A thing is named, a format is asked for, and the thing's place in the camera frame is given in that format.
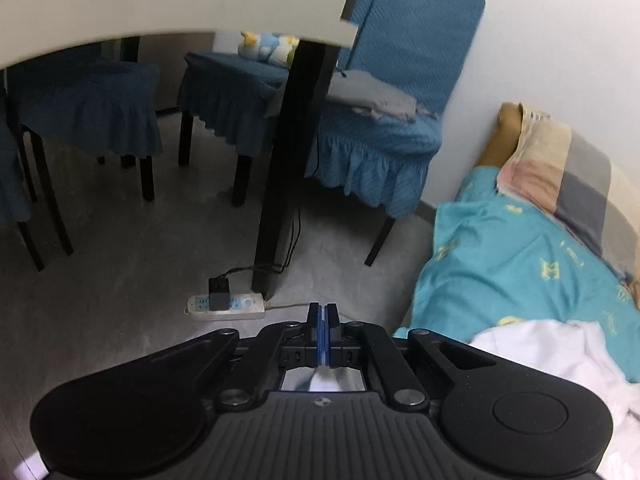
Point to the white garment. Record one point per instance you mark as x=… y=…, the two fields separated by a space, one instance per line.
x=550 y=350

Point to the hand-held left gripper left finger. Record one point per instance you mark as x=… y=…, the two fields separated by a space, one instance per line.
x=315 y=335

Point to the plaid pillow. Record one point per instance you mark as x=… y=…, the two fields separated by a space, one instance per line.
x=575 y=170

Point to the white power strip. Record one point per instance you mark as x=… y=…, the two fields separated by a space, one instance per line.
x=245 y=305

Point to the grey cloth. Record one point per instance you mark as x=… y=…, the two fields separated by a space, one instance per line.
x=365 y=92

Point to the teal printed bedsheet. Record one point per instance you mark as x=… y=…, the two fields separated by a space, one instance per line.
x=500 y=260

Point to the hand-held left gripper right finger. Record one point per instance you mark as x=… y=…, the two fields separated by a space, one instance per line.
x=331 y=335

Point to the blue yellow plush toy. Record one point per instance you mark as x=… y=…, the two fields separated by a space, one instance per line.
x=265 y=47

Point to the black charger plug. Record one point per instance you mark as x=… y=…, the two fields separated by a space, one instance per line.
x=219 y=295

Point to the white table with black legs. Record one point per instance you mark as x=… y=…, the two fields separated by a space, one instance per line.
x=150 y=0

